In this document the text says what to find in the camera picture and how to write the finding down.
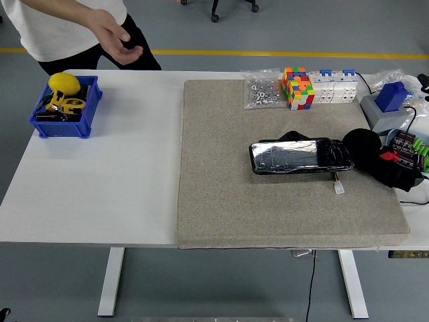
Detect person's right hand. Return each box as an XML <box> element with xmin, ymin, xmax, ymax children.
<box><xmin>87</xmin><ymin>9</ymin><xmax>144</xmax><ymax>66</ymax></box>

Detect black glossy display panel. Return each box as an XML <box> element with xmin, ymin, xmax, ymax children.
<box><xmin>249</xmin><ymin>130</ymin><xmax>355</xmax><ymax>176</ymax></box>

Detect black rag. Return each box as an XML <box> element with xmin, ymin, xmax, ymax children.
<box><xmin>342</xmin><ymin>128</ymin><xmax>424</xmax><ymax>193</ymax></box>

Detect person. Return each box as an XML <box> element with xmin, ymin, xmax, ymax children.
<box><xmin>0</xmin><ymin>0</ymin><xmax>162</xmax><ymax>76</ymax></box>

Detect yellow lemon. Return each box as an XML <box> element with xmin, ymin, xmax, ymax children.
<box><xmin>48</xmin><ymin>72</ymin><xmax>82</xmax><ymax>96</ymax></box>

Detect yellow tape measure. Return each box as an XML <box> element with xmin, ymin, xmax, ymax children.
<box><xmin>60</xmin><ymin>97</ymin><xmax>86</xmax><ymax>115</ymax></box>

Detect yellow black hand tool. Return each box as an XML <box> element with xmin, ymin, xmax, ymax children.
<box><xmin>45</xmin><ymin>89</ymin><xmax>66</xmax><ymax>112</ymax></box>

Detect black office chair base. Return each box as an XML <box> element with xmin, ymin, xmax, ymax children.
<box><xmin>180</xmin><ymin>0</ymin><xmax>260</xmax><ymax>23</ymax></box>

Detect blue plastic bin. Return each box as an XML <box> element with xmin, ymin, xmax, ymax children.
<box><xmin>27</xmin><ymin>75</ymin><xmax>104</xmax><ymax>140</ymax></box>

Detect white table leg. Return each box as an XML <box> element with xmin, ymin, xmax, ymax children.
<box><xmin>337</xmin><ymin>250</ymin><xmax>369</xmax><ymax>319</ymax></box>
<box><xmin>97</xmin><ymin>247</ymin><xmax>125</xmax><ymax>318</ymax></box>

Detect clear bag of metal nuts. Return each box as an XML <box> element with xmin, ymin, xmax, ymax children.
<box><xmin>240</xmin><ymin>68</ymin><xmax>288</xmax><ymax>111</ymax></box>

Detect grey-brown mat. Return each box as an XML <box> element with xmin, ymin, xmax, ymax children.
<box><xmin>176</xmin><ymin>79</ymin><xmax>410</xmax><ymax>250</ymax></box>

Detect white circuit breaker blue tab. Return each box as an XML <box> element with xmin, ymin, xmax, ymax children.
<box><xmin>333</xmin><ymin>68</ymin><xmax>359</xmax><ymax>103</ymax></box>
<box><xmin>308</xmin><ymin>68</ymin><xmax>336</xmax><ymax>105</ymax></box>

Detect grey box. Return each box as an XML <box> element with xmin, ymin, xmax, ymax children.
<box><xmin>359</xmin><ymin>95</ymin><xmax>418</xmax><ymax>135</ymax></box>

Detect crumpled clear plastic bag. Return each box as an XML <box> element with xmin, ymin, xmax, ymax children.
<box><xmin>370</xmin><ymin>68</ymin><xmax>429</xmax><ymax>111</ymax></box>

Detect blue block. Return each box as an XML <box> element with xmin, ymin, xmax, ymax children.
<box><xmin>374</xmin><ymin>81</ymin><xmax>410</xmax><ymax>113</ymax></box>

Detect pale blue tray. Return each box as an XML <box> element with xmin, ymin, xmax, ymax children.
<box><xmin>380</xmin><ymin>127</ymin><xmax>429</xmax><ymax>175</ymax></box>

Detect green connectors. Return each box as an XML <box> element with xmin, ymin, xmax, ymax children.
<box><xmin>412</xmin><ymin>139</ymin><xmax>429</xmax><ymax>157</ymax></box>

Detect white plug with wires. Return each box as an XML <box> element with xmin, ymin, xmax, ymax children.
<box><xmin>332</xmin><ymin>172</ymin><xmax>345</xmax><ymax>196</ymax></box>

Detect thin black hanging cable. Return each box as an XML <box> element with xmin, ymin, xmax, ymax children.
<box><xmin>304</xmin><ymin>250</ymin><xmax>318</xmax><ymax>322</ymax></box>

